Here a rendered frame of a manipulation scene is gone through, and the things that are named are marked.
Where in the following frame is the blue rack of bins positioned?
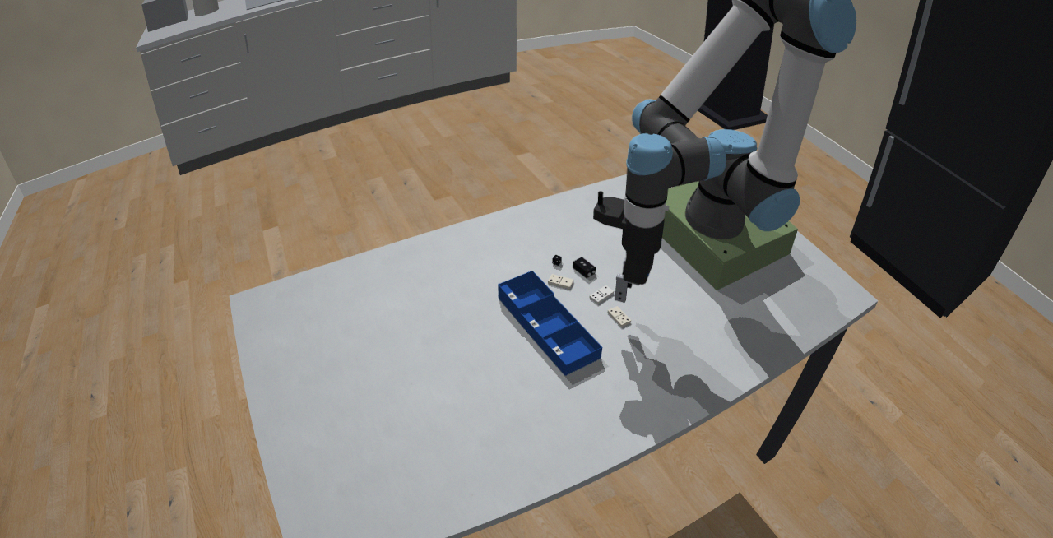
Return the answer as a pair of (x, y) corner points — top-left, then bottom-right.
(498, 271), (602, 376)

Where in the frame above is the beige domino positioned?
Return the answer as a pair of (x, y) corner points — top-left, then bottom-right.
(548, 274), (573, 288)
(608, 306), (631, 327)

